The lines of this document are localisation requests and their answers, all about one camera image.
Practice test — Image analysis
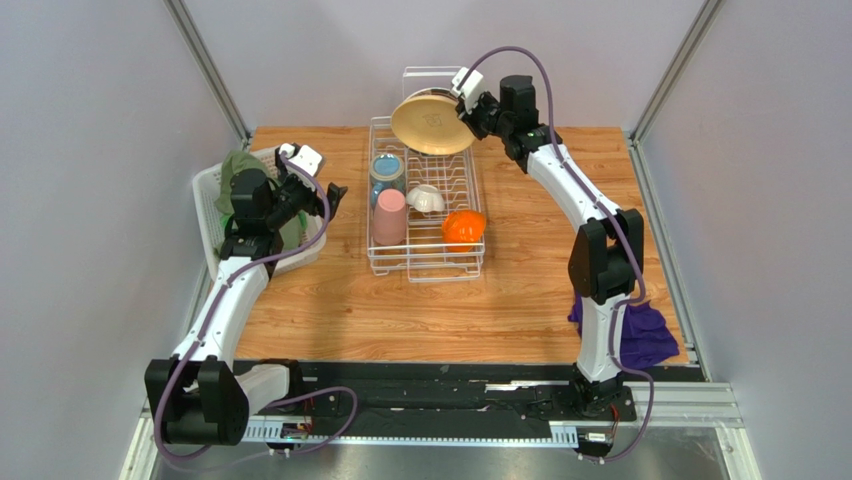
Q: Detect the white wire dish rack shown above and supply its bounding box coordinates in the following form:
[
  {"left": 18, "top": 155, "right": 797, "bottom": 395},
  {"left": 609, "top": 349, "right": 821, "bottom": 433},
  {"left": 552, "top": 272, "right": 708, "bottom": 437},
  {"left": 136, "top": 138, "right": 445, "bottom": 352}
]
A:
[{"left": 365, "top": 65, "right": 487, "bottom": 284}]

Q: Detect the green cloth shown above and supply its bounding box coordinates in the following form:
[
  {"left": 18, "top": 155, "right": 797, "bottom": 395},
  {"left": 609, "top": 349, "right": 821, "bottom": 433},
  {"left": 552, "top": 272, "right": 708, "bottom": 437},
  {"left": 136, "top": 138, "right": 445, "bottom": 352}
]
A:
[{"left": 214, "top": 150, "right": 304, "bottom": 254}]

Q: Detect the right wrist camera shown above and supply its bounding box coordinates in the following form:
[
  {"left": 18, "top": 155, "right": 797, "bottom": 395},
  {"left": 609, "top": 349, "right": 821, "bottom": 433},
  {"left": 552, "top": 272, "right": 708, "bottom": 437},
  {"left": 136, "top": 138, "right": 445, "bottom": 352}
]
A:
[{"left": 450, "top": 67, "right": 485, "bottom": 114}]

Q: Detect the white plastic basket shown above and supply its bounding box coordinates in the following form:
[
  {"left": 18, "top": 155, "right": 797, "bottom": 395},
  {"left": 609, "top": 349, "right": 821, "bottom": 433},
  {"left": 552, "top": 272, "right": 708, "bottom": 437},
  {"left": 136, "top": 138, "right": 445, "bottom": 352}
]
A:
[{"left": 192, "top": 147, "right": 327, "bottom": 280}]

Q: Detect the pink cup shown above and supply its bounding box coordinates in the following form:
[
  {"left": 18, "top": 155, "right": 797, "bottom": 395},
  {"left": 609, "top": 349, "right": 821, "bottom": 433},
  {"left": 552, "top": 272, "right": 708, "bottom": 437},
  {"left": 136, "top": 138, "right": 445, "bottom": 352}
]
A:
[{"left": 372, "top": 189, "right": 407, "bottom": 246}]

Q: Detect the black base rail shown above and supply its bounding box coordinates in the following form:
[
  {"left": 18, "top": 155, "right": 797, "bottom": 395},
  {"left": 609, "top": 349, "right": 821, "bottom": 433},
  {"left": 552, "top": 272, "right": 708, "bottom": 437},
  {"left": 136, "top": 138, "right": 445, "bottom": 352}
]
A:
[{"left": 232, "top": 359, "right": 707, "bottom": 449}]

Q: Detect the blue butterfly mug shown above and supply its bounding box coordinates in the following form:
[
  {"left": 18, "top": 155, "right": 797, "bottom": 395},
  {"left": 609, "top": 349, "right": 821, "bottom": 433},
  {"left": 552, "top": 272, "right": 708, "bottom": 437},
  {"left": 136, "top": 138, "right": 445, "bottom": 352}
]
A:
[{"left": 369, "top": 153, "right": 406, "bottom": 208}]

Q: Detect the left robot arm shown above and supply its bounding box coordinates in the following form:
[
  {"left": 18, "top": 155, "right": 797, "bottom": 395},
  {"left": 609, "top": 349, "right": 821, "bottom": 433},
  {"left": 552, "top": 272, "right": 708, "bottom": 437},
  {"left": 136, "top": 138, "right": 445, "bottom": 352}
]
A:
[{"left": 144, "top": 165, "right": 348, "bottom": 450}]

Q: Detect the beige plate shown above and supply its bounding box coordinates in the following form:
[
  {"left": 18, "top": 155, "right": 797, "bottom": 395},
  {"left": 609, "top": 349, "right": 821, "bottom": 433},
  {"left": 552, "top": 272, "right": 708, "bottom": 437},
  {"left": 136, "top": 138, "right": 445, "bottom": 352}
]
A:
[{"left": 390, "top": 94, "right": 476, "bottom": 155}]

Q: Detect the orange bowl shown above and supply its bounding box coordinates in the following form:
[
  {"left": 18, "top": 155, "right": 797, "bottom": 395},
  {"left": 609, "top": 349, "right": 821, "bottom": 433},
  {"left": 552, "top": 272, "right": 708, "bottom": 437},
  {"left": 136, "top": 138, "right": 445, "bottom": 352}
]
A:
[{"left": 441, "top": 210, "right": 487, "bottom": 253}]

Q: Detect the purple cloth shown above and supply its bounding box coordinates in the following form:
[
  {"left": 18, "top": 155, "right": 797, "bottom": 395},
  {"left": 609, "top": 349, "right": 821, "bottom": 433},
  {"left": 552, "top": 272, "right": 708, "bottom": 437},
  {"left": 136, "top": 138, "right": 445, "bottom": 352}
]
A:
[{"left": 567, "top": 292, "right": 681, "bottom": 371}]

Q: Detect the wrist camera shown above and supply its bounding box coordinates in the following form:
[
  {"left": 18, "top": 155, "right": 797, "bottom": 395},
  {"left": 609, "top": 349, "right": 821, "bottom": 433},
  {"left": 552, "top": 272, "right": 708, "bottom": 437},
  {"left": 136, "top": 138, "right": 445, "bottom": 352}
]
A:
[
  {"left": 450, "top": 67, "right": 485, "bottom": 114},
  {"left": 275, "top": 143, "right": 325, "bottom": 177}
]

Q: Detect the white flower-shaped bowl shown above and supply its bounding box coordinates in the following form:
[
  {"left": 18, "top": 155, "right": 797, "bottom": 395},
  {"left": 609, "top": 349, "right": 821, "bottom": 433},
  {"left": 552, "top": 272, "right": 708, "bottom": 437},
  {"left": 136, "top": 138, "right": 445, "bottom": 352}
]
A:
[{"left": 406, "top": 184, "right": 445, "bottom": 213}]

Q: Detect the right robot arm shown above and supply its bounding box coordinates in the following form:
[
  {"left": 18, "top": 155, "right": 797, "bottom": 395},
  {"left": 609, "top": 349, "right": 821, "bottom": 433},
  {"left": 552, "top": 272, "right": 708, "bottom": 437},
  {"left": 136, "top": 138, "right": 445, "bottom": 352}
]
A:
[{"left": 451, "top": 68, "right": 644, "bottom": 418}]

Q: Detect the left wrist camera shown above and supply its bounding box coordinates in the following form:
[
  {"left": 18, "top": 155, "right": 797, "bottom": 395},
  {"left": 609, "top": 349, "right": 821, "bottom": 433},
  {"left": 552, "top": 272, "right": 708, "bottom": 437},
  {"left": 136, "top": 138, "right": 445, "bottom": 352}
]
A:
[{"left": 275, "top": 143, "right": 325, "bottom": 177}]

